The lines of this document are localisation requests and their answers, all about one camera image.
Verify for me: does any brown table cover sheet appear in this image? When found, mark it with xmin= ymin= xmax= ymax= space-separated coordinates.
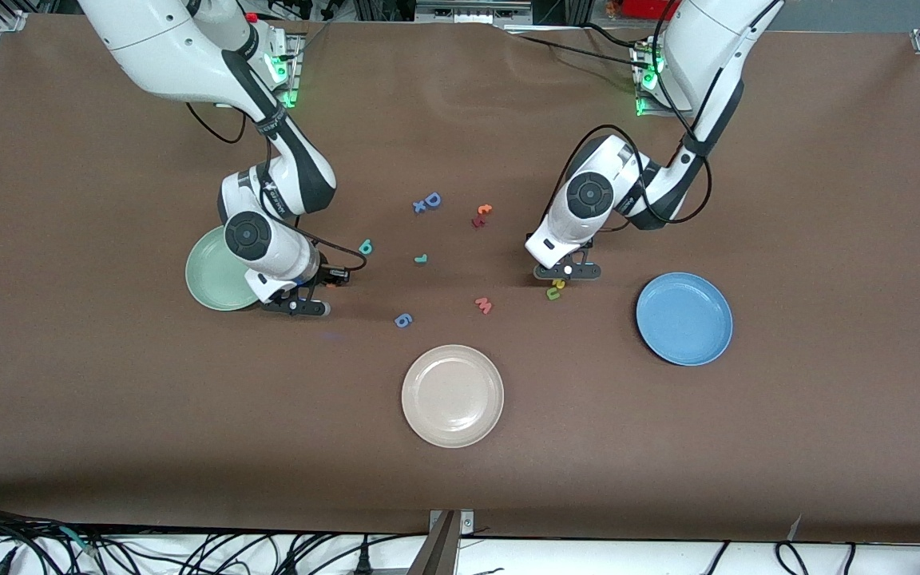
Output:
xmin=0 ymin=16 xmax=920 ymax=545

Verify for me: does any grey metal equipment box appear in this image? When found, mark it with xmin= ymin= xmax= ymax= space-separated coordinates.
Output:
xmin=414 ymin=0 xmax=537 ymax=25

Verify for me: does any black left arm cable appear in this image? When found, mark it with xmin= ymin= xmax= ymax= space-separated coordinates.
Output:
xmin=540 ymin=0 xmax=713 ymax=232

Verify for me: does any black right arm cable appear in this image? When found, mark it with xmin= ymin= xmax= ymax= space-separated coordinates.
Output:
xmin=187 ymin=100 xmax=369 ymax=277

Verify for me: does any blue plate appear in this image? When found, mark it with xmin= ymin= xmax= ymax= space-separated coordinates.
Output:
xmin=636 ymin=272 xmax=734 ymax=367

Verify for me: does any black cable on cover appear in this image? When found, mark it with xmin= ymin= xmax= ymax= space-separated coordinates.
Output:
xmin=504 ymin=22 xmax=656 ymax=71

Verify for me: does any aluminium arm base plate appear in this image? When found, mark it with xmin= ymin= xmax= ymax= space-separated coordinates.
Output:
xmin=264 ymin=32 xmax=303 ymax=109
xmin=632 ymin=40 xmax=700 ymax=119

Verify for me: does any beige plate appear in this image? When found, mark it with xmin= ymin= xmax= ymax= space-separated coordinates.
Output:
xmin=401 ymin=344 xmax=505 ymax=449

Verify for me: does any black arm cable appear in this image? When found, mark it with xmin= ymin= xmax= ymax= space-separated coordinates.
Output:
xmin=187 ymin=100 xmax=369 ymax=277
xmin=540 ymin=0 xmax=713 ymax=232

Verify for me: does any teal tipped cable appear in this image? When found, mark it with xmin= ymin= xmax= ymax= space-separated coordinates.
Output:
xmin=57 ymin=523 xmax=101 ymax=557

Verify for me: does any aluminium camera post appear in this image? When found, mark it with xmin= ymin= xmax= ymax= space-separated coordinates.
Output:
xmin=408 ymin=511 xmax=461 ymax=575

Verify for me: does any black cable tangle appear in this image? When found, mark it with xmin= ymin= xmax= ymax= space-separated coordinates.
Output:
xmin=0 ymin=499 xmax=429 ymax=575

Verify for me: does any light green plate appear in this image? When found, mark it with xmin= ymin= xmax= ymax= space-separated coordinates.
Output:
xmin=185 ymin=226 xmax=266 ymax=311

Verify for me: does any black looped cable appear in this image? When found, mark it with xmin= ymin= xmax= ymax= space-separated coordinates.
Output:
xmin=775 ymin=541 xmax=811 ymax=575

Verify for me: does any small metal corner bracket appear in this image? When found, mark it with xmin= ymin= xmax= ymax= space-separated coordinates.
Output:
xmin=428 ymin=510 xmax=475 ymax=536

